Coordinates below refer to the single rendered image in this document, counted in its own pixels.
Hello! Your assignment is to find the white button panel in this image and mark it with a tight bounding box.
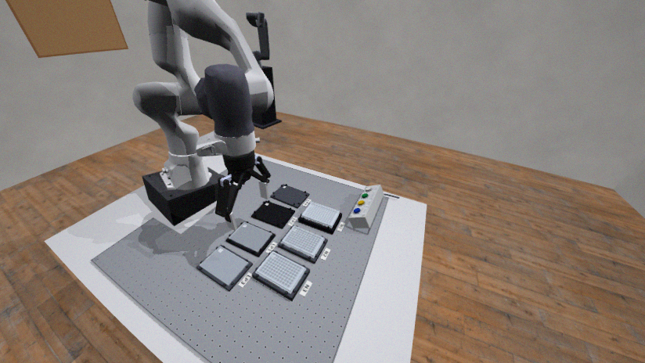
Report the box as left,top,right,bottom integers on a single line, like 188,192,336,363
347,185,399,235

